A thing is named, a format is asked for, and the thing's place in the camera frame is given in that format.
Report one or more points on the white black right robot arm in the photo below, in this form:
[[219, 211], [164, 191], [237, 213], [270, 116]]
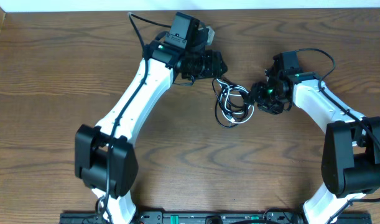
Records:
[[351, 152]]

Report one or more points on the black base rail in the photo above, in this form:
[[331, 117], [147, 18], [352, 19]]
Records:
[[149, 217]]

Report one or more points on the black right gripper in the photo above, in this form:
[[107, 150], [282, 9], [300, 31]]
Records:
[[256, 94]]

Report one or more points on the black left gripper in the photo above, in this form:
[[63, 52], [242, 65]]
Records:
[[213, 68]]

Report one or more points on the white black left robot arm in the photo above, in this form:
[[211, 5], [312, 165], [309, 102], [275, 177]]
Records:
[[104, 154]]

